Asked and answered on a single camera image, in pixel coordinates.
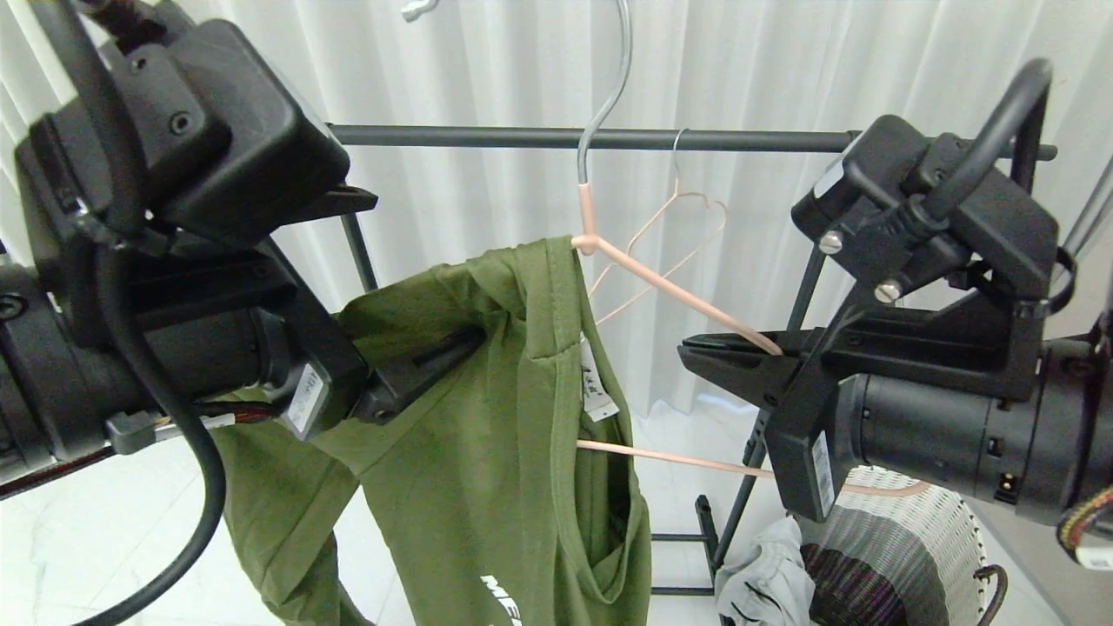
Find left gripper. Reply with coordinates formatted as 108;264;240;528
35;239;488;457

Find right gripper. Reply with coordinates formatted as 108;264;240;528
678;330;1049;527

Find green long-sleeved shirt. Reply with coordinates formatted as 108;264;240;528
213;235;653;626

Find pink clothes hanger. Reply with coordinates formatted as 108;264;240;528
402;0;931;498
590;129;729;327

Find pale grey shorts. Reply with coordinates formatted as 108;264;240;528
715;517;818;626

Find white laundry basket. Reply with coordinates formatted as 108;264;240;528
800;465;1010;626

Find black clothes rack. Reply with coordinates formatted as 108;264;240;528
329;124;1057;601

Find white curtain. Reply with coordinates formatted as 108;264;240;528
0;0;1113;418

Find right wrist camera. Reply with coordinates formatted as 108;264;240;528
791;113;1079;401

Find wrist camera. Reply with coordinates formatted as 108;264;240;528
791;113;1079;401
17;17;379;331

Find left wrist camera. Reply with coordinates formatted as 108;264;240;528
17;17;379;331

